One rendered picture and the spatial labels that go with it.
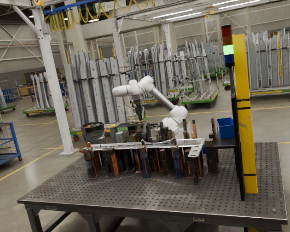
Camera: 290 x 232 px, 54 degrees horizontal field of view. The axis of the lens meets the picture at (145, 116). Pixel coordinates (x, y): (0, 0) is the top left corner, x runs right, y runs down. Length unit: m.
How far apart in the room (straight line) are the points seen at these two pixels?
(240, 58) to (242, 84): 0.19
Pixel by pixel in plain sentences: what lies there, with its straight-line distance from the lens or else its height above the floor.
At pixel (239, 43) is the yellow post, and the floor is 1.93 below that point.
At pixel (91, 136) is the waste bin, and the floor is 0.53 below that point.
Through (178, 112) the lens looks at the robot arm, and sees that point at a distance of 3.69.
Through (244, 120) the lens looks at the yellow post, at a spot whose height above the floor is 1.34.
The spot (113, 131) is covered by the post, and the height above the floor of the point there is 1.09.
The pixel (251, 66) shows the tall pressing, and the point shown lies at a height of 1.07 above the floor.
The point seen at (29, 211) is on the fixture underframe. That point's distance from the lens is 3.43.
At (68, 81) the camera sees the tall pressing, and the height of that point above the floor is 1.60.
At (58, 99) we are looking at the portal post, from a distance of 6.73.
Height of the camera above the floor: 1.97
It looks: 12 degrees down
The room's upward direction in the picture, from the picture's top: 9 degrees counter-clockwise
